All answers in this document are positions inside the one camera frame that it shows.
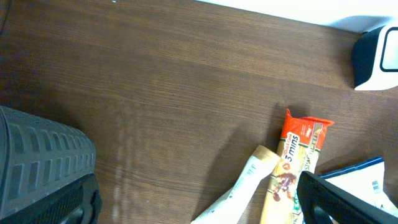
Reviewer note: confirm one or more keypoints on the grey plastic basket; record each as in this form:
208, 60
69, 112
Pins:
39, 157

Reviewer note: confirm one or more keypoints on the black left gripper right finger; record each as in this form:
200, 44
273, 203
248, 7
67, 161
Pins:
324, 203

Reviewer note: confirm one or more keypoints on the orange spaghetti packet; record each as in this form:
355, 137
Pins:
299, 148

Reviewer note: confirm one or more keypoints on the cream chips bag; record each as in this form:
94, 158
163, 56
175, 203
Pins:
365, 181

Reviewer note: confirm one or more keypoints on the white barcode scanner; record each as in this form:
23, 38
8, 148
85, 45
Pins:
374, 59

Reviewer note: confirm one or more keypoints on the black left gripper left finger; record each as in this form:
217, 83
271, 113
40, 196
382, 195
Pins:
77, 203

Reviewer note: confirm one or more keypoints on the white tube with gold cap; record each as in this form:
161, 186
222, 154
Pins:
229, 208

